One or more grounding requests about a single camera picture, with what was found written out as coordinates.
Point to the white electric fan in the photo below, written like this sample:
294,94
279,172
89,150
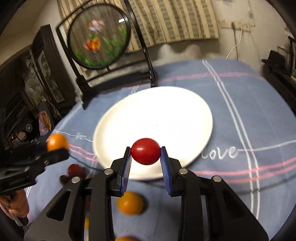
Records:
34,89

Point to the white oval plate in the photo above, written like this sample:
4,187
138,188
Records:
176,118

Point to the striped beige curtain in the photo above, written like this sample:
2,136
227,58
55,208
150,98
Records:
162,22

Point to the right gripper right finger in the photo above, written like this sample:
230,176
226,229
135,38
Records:
182,182

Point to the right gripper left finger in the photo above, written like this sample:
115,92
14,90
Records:
111,182

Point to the orange fruit at bottom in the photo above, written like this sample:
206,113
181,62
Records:
126,238

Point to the person's left hand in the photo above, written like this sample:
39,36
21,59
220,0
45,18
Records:
17,206

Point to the dark red plum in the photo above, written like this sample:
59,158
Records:
75,170

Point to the blue plaid tablecloth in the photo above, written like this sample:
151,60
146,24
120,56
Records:
252,146

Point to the orange round fruit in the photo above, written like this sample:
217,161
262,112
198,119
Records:
130,203

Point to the small orange tomato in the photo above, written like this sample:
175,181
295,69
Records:
57,141

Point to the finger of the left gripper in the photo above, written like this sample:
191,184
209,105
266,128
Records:
49,158

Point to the red cherry tomato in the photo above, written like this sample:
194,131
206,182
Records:
146,151

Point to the round goldfish screen ornament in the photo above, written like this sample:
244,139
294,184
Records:
94,36

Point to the dark framed picture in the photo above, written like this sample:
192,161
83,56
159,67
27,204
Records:
54,77

